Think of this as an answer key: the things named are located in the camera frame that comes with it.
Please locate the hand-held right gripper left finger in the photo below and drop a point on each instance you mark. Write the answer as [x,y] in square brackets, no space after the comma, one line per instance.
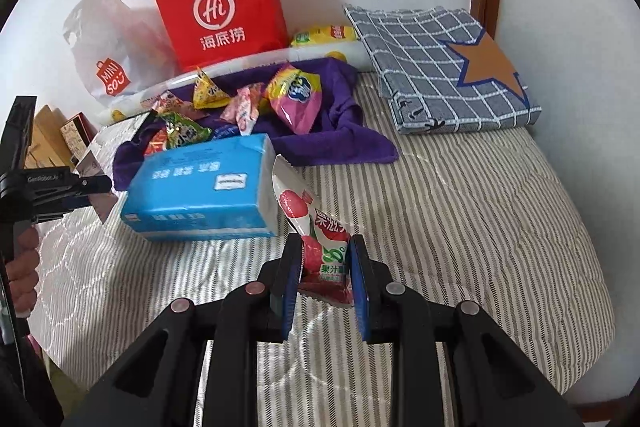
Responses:
[290,287]

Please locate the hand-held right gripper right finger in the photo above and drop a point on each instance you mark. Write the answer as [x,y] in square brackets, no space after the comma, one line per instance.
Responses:
[359,287]

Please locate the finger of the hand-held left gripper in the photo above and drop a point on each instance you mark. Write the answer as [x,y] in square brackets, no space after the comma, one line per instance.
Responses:
[75,206]
[95,186]

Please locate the white red snack packet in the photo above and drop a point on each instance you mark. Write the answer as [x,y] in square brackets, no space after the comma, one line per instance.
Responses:
[325,232]

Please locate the blue snack packet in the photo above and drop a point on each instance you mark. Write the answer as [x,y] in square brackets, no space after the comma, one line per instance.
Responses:
[222,133]

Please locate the person's left hand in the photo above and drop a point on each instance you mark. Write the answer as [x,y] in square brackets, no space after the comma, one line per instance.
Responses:
[25,277]

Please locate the illustrated book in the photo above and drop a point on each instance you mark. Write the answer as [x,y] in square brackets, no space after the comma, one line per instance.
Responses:
[77,134]

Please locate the red gold snack packet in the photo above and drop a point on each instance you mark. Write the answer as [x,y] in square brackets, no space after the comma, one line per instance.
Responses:
[156,144]

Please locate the green snack packet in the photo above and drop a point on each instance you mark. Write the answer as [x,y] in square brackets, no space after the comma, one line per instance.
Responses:
[185,132]

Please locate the blue tissue pack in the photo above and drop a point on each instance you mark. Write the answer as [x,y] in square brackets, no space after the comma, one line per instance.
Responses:
[200,177]

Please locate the purple red snack packet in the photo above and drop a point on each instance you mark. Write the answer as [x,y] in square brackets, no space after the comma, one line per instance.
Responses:
[172,103]

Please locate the striped quilt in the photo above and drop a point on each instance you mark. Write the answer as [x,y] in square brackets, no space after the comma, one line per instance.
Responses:
[475,217]

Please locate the purple towel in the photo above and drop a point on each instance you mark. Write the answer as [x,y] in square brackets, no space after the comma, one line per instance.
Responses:
[360,142]

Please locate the yellow triangular snack packet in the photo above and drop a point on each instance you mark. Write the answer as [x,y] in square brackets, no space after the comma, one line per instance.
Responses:
[207,94]

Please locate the white plastic shopping bag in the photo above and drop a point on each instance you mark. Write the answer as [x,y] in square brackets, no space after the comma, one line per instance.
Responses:
[100,32]

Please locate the pink white snack packet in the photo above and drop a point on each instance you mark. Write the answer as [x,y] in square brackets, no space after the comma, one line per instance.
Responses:
[245,112]

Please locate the pink yellow snack packet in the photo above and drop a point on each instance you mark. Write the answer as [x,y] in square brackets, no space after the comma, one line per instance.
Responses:
[295,117]

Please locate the plaid cloth with star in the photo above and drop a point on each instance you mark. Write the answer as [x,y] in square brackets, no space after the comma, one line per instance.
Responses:
[415,72]

